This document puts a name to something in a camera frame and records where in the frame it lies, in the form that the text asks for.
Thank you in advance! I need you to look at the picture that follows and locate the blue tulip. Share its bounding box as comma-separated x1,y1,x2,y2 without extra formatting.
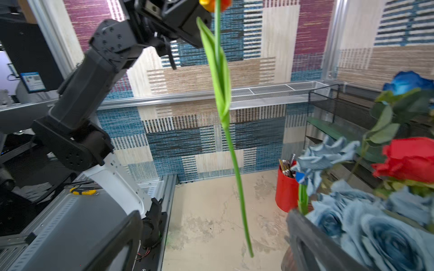
295,172,309,215

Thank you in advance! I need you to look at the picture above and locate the grey blue rose bouquet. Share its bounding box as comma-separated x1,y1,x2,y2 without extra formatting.
290,134,434,271

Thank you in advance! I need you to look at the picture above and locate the small yellow rosebud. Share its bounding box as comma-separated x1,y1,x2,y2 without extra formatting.
196,1,254,257

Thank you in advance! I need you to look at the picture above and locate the white wire mesh tray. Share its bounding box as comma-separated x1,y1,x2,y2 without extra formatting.
231,81,331,110

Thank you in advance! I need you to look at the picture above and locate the red pen cup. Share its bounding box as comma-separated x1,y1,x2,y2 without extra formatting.
275,154,299,213

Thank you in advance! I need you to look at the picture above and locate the red rose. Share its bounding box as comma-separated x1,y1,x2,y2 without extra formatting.
372,137,434,184

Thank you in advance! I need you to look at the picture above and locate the yellow handled tool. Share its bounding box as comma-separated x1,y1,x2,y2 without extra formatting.
70,187,98,195

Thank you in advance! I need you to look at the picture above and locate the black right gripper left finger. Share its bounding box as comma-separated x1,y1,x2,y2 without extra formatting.
83,211,142,271

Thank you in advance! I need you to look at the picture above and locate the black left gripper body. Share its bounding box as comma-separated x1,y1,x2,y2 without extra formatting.
119,0,212,49

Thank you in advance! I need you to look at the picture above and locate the black mesh shelf rack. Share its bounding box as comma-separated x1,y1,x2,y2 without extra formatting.
305,84,431,189

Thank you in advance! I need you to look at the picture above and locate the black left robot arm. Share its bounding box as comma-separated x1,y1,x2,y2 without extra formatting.
25,1,211,249

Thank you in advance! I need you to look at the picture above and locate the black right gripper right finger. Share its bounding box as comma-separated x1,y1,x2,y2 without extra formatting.
285,210,368,271

